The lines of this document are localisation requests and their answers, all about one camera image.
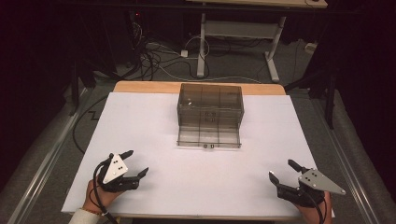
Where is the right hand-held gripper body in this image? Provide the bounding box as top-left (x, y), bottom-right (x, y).
top-left (276, 168), bottom-right (347, 209)

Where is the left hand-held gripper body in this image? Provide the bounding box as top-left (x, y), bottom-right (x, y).
top-left (96, 152), bottom-right (140, 193)

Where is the person's right hand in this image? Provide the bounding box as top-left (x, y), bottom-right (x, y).
top-left (295, 190), bottom-right (332, 224)

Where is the person's left hand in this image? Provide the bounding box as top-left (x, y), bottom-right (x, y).
top-left (81, 178), bottom-right (124, 216)

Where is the white table mat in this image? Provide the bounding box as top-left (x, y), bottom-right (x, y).
top-left (61, 91), bottom-right (336, 220)

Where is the black metal stand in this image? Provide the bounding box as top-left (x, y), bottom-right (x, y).
top-left (284, 70), bottom-right (339, 131)
top-left (69, 59), bottom-right (98, 117)

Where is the clear grey plastic drawer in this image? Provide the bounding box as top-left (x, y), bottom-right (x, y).
top-left (176, 124), bottom-right (243, 149)

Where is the clear grey plastic drawer cabinet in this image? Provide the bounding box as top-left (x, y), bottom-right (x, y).
top-left (177, 82), bottom-right (246, 128)

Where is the dark curtain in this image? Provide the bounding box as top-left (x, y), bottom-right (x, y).
top-left (0, 0), bottom-right (120, 195)
top-left (312, 0), bottom-right (396, 204)

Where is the white-framed desk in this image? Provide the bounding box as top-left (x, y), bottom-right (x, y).
top-left (186, 0), bottom-right (329, 84)

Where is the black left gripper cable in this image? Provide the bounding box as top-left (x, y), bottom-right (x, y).
top-left (92, 161), bottom-right (120, 224)

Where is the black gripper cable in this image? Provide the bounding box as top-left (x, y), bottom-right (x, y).
top-left (92, 161), bottom-right (120, 224)
top-left (302, 188), bottom-right (329, 224)

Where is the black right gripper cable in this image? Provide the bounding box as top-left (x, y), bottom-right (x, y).
top-left (302, 188), bottom-right (329, 224)

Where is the metal floor rail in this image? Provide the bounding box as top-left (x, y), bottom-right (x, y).
top-left (5, 87), bottom-right (95, 224)
top-left (311, 97), bottom-right (387, 224)

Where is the orange bead bracelet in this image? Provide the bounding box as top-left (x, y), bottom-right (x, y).
top-left (81, 206), bottom-right (105, 217)

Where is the long black floor cable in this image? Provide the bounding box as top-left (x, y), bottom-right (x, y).
top-left (72, 94), bottom-right (108, 155)

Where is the black floor cable bundle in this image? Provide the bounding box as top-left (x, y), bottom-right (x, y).
top-left (129, 18), bottom-right (220, 80)

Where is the white floor cable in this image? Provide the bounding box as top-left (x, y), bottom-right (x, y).
top-left (146, 36), bottom-right (263, 85)

